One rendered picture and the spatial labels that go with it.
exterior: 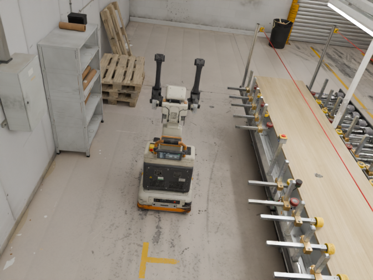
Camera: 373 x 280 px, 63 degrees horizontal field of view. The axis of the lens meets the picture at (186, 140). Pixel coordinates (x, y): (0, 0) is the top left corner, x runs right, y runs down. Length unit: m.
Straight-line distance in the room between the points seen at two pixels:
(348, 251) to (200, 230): 1.56
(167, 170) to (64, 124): 1.58
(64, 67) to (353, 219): 3.31
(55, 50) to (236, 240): 2.89
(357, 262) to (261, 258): 1.14
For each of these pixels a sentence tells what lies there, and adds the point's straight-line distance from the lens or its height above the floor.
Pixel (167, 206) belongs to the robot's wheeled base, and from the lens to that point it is 3.62.
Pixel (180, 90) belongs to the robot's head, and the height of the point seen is 1.36.
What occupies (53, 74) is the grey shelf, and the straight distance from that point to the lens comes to 3.89.
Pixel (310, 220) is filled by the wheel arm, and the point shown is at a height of 0.96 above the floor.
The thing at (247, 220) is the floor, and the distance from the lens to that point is 3.87.
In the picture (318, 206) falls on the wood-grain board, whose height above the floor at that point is 0.90.
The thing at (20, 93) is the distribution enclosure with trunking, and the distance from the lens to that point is 3.02.
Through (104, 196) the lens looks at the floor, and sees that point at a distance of 3.91.
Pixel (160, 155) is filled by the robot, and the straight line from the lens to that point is 3.15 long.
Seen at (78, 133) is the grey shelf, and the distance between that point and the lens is 4.24.
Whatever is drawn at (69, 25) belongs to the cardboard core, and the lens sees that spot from 4.18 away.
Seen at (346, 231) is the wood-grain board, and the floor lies 0.90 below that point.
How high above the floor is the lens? 2.88
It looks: 37 degrees down
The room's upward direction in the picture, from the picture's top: 8 degrees clockwise
